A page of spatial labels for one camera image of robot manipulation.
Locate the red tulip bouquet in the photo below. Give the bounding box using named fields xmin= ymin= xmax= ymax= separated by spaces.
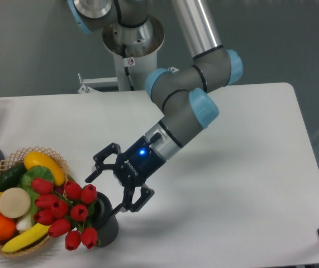
xmin=31 ymin=178 xmax=101 ymax=251

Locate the yellow squash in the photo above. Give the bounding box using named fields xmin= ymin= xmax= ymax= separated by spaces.
xmin=23 ymin=151 xmax=65 ymax=186

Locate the beige round disc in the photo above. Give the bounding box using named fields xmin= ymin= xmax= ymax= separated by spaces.
xmin=0 ymin=188 xmax=31 ymax=218

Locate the black cable on pedestal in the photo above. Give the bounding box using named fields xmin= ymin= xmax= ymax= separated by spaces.
xmin=121 ymin=44 xmax=135 ymax=91

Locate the dark grey ribbed vase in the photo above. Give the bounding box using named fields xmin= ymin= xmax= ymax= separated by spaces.
xmin=91 ymin=192 xmax=119 ymax=247

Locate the green bok choy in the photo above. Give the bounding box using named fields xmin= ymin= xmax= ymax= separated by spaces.
xmin=16 ymin=166 xmax=54 ymax=233

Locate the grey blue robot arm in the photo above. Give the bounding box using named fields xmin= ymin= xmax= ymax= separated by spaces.
xmin=68 ymin=1 xmax=243 ymax=215

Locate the yellow banana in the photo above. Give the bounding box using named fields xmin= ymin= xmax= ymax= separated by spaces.
xmin=2 ymin=223 xmax=50 ymax=253

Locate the green cucumber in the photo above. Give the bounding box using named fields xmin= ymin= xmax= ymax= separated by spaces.
xmin=0 ymin=162 xmax=27 ymax=192

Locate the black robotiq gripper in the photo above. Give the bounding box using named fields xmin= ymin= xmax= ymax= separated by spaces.
xmin=84 ymin=136 xmax=168 ymax=219

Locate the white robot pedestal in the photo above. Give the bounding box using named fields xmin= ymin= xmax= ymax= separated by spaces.
xmin=78 ymin=15 xmax=164 ymax=93

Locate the woven wicker basket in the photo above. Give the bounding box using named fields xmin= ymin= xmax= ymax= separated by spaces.
xmin=0 ymin=146 xmax=70 ymax=258

